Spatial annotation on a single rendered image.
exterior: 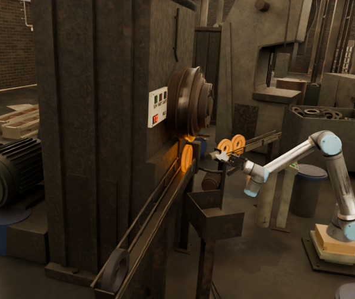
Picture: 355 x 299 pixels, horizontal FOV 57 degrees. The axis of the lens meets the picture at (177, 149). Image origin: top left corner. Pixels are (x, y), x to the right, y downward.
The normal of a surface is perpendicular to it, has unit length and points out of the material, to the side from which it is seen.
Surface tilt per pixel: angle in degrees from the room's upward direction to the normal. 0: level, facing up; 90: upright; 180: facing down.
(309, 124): 90
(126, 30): 90
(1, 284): 0
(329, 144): 83
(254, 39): 90
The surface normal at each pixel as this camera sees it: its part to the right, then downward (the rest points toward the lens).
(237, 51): -0.49, 0.25
